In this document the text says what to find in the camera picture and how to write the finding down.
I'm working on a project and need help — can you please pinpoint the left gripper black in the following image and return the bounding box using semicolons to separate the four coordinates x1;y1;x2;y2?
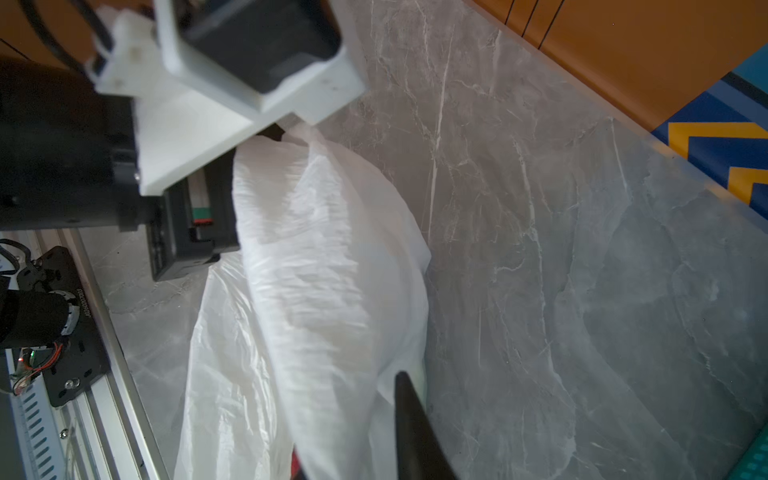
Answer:
147;150;240;282

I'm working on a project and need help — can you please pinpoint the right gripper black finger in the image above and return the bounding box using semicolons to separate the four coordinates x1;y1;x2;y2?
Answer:
394;371;457;480

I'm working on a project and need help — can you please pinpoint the white plastic bag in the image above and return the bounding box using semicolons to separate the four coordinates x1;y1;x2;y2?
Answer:
174;124;431;479

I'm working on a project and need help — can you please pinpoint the teal plastic basket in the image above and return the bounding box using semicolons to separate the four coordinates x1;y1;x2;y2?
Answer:
726;426;768;480

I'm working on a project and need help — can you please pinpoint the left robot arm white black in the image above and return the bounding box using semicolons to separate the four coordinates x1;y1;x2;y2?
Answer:
1;57;239;281

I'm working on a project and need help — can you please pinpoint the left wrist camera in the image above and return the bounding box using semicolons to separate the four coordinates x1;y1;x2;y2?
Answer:
86;1;368;196

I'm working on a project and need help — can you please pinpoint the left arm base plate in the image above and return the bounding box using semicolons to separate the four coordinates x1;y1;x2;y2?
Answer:
17;246;111;408

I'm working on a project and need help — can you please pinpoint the aluminium front rail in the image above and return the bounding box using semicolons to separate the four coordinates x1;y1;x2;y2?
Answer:
0;227;172;480

